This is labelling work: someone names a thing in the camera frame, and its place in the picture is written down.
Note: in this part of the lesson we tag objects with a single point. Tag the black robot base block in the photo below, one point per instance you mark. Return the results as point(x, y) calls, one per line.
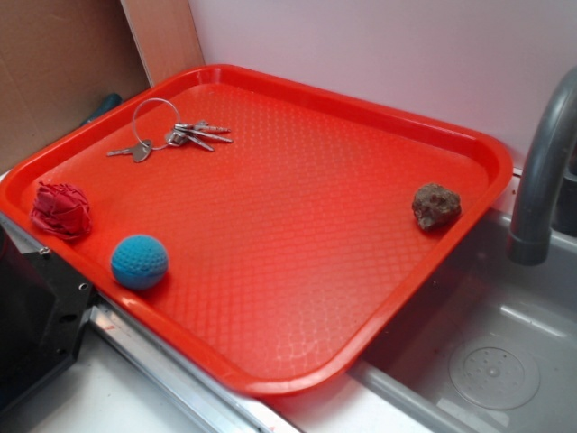
point(45, 304)

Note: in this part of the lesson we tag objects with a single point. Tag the red plastic tray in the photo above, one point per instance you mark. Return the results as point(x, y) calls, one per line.
point(285, 211)

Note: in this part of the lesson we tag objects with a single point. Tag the brown rock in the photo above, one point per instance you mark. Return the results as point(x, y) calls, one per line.
point(435, 206)

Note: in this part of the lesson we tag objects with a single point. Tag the blue knitted ball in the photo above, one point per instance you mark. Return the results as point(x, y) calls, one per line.
point(139, 262)

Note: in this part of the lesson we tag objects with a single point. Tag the light wooden board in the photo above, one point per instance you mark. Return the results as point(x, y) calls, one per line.
point(165, 36)

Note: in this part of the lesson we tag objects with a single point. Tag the crumpled red paper ball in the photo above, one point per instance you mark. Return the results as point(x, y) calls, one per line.
point(61, 210)

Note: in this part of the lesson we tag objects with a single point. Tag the grey plastic sink basin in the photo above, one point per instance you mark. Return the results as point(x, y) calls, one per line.
point(485, 345)

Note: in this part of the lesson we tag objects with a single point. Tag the grey plastic faucet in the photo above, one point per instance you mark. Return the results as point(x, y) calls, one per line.
point(546, 197)

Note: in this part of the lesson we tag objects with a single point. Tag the brown cardboard sheet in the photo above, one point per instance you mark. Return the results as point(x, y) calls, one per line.
point(59, 60)

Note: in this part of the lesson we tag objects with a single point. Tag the silver metal rail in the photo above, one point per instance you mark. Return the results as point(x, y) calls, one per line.
point(210, 406)

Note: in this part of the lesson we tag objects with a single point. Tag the teal handled tool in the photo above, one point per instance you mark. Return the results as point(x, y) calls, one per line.
point(110, 102)

